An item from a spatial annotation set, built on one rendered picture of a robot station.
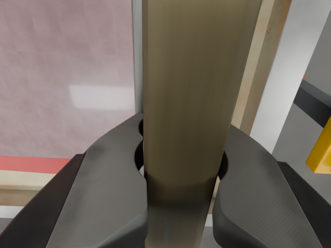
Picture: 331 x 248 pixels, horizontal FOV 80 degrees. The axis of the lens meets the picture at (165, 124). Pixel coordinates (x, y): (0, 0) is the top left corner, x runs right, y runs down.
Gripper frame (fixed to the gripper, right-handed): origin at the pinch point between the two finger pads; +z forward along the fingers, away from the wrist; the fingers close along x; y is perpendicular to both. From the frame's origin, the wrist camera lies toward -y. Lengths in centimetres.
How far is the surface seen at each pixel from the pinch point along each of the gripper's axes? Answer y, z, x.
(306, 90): 9.6, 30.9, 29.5
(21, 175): 21.4, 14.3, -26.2
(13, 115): 8.8, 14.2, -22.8
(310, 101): 10.9, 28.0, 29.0
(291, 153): 91, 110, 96
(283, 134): 74, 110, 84
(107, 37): -2.2, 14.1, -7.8
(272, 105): 3.9, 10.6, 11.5
